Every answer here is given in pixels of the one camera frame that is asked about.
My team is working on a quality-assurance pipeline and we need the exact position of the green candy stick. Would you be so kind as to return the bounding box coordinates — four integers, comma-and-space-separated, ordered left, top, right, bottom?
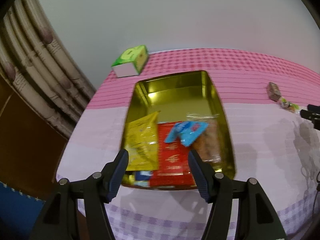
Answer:
280, 98, 299, 113

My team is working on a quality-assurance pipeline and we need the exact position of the small brown candy box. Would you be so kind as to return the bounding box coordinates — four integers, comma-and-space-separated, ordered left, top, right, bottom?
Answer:
266, 82, 281, 102

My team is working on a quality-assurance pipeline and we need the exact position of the clear gold snack bag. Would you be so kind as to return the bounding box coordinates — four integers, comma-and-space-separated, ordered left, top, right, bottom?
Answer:
187, 113, 221, 163

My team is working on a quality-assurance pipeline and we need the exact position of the blue white snack bar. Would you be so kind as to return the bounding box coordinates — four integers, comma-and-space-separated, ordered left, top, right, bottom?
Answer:
133, 171, 153, 187

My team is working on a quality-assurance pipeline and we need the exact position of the red snack packet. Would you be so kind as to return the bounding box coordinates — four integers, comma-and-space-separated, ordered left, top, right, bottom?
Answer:
149, 122, 196, 190

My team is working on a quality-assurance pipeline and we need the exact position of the light blue snack packet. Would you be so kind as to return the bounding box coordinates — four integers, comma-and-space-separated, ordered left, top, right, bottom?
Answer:
164, 121, 208, 147

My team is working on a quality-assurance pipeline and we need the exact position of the yellow snack pouch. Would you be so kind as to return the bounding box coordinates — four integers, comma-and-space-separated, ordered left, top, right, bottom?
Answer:
124, 111, 159, 171

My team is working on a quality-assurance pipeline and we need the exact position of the blue foam mat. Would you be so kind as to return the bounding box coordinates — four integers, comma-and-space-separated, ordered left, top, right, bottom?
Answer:
1, 183, 44, 239

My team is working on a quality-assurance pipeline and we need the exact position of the pink checkered tablecloth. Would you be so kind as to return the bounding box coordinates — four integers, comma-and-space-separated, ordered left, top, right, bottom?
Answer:
56, 48, 319, 239

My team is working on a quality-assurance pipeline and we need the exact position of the brown wooden cabinet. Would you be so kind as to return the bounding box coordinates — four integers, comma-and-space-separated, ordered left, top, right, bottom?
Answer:
1, 79, 67, 200

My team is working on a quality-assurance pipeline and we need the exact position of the gold metal tin tray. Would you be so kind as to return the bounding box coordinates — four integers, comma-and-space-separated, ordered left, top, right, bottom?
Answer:
121, 70, 236, 190

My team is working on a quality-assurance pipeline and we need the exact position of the beige patterned curtain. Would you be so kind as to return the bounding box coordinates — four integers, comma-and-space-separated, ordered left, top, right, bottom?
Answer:
1, 0, 95, 138

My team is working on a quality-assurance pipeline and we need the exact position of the green tissue box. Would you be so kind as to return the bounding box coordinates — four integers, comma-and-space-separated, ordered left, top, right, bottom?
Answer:
111, 45, 149, 77

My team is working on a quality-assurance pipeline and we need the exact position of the black cable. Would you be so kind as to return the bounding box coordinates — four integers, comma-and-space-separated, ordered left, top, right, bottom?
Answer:
310, 171, 320, 221

